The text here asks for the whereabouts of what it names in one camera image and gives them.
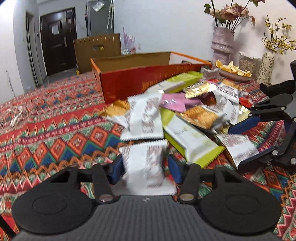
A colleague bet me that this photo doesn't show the green white snack packet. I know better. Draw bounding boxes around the green white snack packet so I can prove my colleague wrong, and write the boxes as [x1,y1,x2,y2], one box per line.
[161,108,225,168]

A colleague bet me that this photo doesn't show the pink snack packet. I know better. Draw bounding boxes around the pink snack packet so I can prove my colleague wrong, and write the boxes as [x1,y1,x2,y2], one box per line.
[159,92,202,113]

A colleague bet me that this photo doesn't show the speckled white vase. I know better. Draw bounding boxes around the speckled white vase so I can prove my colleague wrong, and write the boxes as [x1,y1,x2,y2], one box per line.
[257,49,274,87]

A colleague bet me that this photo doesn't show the glass jar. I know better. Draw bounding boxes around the glass jar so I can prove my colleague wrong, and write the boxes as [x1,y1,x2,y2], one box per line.
[239,51,262,78]

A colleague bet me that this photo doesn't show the plate of orange slices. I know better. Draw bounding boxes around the plate of orange slices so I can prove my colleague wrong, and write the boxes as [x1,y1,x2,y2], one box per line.
[215,60,252,82]

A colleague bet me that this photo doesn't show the yellow blossom branches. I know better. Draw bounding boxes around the yellow blossom branches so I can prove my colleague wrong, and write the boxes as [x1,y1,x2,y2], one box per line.
[261,16,295,55]

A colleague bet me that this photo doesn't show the pink ceramic vase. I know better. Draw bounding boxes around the pink ceramic vase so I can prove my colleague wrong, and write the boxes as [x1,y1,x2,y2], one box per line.
[211,27,234,65]

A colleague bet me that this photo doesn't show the patterned red tablecloth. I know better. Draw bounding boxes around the patterned red tablecloth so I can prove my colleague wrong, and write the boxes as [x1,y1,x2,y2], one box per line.
[1,72,295,240]

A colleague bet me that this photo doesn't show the dried pink flowers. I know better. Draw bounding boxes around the dried pink flowers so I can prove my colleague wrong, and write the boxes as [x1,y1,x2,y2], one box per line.
[204,0,266,32]

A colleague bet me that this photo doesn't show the long green snack packet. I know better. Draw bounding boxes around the long green snack packet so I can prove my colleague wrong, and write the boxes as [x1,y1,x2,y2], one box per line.
[145,71,203,93]

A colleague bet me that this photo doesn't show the gold snack packet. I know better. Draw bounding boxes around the gold snack packet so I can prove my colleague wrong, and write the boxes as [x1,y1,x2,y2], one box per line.
[99,100,130,128]

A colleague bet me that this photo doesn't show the orange cardboard box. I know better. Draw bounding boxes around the orange cardboard box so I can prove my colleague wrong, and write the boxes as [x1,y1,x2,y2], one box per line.
[90,52,212,104]

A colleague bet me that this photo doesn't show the brown cardboard carton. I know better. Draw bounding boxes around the brown cardboard carton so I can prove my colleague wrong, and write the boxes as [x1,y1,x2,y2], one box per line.
[74,34,121,74]

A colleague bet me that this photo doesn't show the dark entrance door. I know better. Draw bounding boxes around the dark entrance door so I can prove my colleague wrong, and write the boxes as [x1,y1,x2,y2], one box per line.
[40,8,77,75]

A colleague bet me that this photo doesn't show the grey refrigerator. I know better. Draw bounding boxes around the grey refrigerator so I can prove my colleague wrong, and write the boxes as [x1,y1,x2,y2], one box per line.
[85,1,114,36]

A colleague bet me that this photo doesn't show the white cable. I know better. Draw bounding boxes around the white cable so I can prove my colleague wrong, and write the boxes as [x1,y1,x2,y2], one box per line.
[0,105,31,134]

